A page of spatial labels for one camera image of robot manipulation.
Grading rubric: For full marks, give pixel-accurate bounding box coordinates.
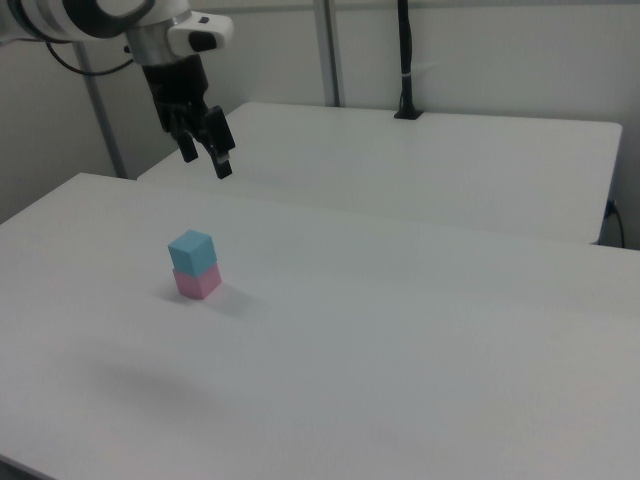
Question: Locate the pink cube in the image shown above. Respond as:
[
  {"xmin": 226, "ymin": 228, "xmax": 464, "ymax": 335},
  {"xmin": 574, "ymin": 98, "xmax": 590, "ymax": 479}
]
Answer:
[{"xmin": 172, "ymin": 263, "xmax": 223, "ymax": 301}]

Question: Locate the black power cable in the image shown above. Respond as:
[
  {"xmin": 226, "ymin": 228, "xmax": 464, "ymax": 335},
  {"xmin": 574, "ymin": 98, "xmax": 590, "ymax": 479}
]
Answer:
[{"xmin": 605, "ymin": 199, "xmax": 627, "ymax": 248}]

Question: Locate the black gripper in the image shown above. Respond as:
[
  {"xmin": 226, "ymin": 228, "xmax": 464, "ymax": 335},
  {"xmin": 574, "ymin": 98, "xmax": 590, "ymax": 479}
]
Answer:
[{"xmin": 141, "ymin": 53, "xmax": 237, "ymax": 181}]

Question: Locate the blue cube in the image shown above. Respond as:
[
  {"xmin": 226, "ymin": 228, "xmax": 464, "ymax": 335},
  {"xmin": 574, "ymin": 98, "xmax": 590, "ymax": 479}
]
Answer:
[{"xmin": 167, "ymin": 229, "xmax": 219, "ymax": 277}]

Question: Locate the grey metal frame post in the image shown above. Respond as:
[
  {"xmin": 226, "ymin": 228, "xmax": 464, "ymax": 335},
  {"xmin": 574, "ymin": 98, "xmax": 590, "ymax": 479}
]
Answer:
[
  {"xmin": 314, "ymin": 0, "xmax": 347, "ymax": 107},
  {"xmin": 74, "ymin": 42, "xmax": 127, "ymax": 179}
]

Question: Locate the black camera stand pole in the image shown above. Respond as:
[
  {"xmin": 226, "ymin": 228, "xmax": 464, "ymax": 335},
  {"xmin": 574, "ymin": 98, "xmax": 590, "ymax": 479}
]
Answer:
[{"xmin": 393, "ymin": 0, "xmax": 425, "ymax": 121}]

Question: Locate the white background table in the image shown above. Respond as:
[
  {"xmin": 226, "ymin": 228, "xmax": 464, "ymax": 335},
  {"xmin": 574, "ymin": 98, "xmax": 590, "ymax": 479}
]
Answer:
[{"xmin": 135, "ymin": 102, "xmax": 624, "ymax": 246}]

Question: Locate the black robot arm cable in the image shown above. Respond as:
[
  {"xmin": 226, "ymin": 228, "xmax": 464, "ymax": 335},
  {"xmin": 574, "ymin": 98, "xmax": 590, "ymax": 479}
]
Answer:
[{"xmin": 44, "ymin": 40, "xmax": 137, "ymax": 77}]

